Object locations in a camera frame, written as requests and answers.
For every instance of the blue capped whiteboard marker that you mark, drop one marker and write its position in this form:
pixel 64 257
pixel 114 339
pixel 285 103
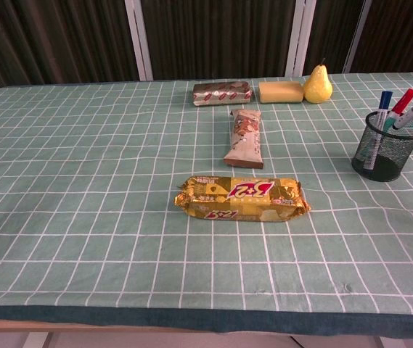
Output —
pixel 385 100

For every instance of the red capped whiteboard marker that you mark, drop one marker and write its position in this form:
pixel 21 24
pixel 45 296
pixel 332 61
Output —
pixel 404 100

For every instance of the yellow sponge block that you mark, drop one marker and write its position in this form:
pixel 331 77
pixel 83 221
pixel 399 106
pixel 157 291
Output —
pixel 280 92

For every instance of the yellow pear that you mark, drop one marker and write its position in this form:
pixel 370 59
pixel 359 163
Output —
pixel 318 88

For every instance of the beige snack bar package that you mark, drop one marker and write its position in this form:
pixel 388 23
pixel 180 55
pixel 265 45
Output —
pixel 244 141

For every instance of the silver red snack package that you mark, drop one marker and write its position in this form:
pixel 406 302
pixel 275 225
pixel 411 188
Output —
pixel 222 94

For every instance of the gold biscuit package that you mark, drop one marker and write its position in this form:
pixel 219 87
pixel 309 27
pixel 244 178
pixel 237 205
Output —
pixel 242 203

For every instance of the green checked tablecloth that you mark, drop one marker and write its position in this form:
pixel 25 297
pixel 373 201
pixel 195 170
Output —
pixel 82 181

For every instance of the white table leg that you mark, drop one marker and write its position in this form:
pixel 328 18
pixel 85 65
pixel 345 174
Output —
pixel 35 340

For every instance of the black mesh pen holder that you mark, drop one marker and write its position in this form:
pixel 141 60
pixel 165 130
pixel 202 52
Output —
pixel 391 163

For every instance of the thin white frame post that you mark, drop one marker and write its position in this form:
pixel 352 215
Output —
pixel 356 36

